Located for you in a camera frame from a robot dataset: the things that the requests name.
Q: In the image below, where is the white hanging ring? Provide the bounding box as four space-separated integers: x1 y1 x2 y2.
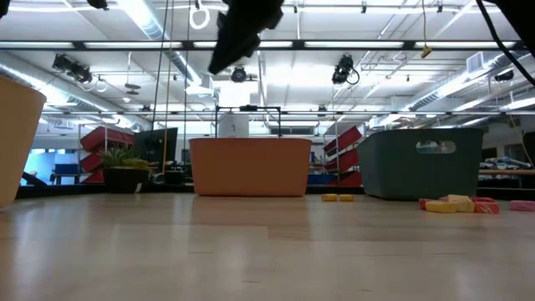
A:
188 0 211 31

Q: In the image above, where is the red bin rack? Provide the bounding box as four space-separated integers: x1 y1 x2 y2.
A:
321 125 364 188
79 125 135 186

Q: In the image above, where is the thin black hanging cable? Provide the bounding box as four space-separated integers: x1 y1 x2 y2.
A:
150 0 171 133

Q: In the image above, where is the dark background table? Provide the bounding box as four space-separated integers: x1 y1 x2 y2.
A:
49 162 81 185

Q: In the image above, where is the black aluminium table frame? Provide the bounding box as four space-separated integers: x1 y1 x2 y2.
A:
18 183 535 201

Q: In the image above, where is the blue background bin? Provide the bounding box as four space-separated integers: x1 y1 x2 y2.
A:
308 173 338 186

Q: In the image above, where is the yellow plastic bin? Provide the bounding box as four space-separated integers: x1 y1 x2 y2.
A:
0 74 48 210

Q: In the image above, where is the black background monitor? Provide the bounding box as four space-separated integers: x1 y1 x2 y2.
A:
132 127 180 175

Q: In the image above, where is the orange plastic bin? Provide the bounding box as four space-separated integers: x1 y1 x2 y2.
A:
188 137 313 197

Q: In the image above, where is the white cylindrical background object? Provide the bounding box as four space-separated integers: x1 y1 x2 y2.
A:
217 113 251 139

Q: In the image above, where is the teal plastic bin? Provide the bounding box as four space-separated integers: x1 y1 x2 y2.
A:
357 127 486 202

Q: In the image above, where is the black background rail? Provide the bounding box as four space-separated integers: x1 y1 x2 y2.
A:
41 109 535 117

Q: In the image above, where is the white LED light bar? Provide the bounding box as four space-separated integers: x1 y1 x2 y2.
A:
303 40 405 49
0 40 76 49
83 40 184 49
192 40 293 49
415 40 516 49

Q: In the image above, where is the black overhead frame bar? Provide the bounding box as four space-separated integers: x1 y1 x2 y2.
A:
0 39 535 52

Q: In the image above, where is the wooden background table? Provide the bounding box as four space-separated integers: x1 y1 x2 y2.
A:
478 156 535 189

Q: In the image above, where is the black ceiling camera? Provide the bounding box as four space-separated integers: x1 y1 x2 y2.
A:
230 65 248 84

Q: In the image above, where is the small potted green plant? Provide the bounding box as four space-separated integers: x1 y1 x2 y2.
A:
101 145 150 195

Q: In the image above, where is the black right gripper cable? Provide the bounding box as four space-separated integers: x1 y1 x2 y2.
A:
475 0 535 88

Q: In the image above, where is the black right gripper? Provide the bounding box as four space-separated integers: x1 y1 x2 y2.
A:
207 0 285 75

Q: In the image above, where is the white ceiling vent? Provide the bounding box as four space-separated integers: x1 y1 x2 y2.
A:
466 52 485 74

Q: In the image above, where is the black camera with cable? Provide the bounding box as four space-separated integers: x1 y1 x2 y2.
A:
332 54 360 87

